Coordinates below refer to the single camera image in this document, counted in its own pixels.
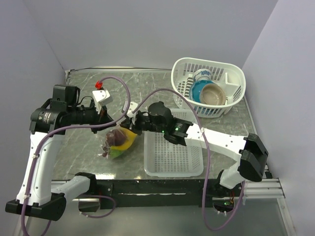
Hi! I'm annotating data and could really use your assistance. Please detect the purple cable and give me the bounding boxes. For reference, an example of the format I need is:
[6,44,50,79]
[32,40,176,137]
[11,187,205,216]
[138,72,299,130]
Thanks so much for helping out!
[19,76,131,236]
[132,88,247,232]

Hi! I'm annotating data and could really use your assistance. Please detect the aluminium frame rail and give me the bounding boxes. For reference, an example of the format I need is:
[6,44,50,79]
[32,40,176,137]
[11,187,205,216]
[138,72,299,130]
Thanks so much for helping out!
[51,178,286,200]

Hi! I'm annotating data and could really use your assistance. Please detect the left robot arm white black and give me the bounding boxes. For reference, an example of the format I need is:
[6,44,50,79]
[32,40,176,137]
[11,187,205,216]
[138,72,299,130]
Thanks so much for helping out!
[5,85,115,221]

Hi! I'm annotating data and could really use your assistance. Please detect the yellow fake banana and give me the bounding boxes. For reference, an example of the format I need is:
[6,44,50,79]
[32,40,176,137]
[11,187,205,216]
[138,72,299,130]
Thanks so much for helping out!
[110,146,131,151]

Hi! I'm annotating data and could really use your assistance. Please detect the teal bowl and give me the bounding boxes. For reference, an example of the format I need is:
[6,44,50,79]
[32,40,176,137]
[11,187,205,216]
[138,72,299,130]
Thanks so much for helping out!
[189,80,213,103]

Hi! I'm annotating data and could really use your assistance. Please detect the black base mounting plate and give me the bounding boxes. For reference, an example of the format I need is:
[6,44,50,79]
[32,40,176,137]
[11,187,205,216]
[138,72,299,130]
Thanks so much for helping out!
[81,179,244,213]

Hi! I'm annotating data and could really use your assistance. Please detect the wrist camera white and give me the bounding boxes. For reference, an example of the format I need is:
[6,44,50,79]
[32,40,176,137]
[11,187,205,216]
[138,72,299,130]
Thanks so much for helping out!
[123,101,138,118]
[92,89,113,114]

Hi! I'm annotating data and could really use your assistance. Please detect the beige bowl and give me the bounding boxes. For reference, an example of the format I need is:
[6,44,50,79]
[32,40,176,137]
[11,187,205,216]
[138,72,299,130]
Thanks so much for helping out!
[200,84,226,106]

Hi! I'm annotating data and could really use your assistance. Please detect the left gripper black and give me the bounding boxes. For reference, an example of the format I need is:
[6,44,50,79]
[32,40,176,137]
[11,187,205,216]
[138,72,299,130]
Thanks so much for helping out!
[67,101,116,133]

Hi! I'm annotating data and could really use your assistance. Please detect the white oval dish rack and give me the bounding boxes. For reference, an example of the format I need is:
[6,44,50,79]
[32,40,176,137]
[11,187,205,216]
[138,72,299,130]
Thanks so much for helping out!
[171,58,246,118]

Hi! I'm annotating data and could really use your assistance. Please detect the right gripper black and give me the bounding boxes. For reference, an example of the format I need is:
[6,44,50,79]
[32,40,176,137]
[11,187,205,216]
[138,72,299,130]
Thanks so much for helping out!
[121,112,166,136]

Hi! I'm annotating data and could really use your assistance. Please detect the white perforated rectangular basket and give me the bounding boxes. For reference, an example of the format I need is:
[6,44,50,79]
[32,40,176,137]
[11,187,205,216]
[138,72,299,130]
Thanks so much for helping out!
[143,108,204,178]

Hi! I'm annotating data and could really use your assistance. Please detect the clear zip top bag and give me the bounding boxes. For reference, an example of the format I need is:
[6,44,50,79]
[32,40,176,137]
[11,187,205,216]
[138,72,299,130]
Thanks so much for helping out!
[97,125,138,159]

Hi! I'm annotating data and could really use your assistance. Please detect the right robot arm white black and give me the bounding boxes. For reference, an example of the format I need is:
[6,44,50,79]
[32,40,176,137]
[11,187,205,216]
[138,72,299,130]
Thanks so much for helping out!
[121,102,268,196]

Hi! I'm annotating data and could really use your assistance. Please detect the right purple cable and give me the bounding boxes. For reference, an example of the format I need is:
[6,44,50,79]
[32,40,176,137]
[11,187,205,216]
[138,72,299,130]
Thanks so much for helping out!
[132,88,247,232]

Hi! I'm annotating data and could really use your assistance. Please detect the yellow fake lemon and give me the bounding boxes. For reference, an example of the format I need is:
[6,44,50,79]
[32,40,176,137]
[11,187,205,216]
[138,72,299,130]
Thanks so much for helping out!
[124,129,138,149]

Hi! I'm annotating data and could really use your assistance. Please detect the green fake lettuce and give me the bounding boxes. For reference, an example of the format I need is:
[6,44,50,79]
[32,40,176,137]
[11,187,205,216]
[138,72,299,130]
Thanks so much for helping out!
[107,149,127,159]

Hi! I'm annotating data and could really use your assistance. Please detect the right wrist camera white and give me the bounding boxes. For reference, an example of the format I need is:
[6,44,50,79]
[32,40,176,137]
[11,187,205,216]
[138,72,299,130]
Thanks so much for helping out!
[123,101,138,118]

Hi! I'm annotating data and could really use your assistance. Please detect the blue white porcelain cup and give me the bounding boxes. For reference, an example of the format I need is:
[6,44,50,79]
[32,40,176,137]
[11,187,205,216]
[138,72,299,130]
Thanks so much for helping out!
[192,68,212,82]

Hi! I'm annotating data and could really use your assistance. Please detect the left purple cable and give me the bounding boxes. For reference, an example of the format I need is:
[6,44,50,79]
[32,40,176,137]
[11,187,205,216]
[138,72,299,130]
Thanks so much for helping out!
[19,76,131,236]

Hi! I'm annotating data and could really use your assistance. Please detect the purple fake grapes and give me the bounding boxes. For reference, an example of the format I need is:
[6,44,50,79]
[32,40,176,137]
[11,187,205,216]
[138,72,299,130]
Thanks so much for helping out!
[105,128,126,147]

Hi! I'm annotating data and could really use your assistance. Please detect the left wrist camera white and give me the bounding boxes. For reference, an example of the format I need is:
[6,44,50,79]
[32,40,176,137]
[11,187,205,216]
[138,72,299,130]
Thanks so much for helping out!
[92,89,113,114]

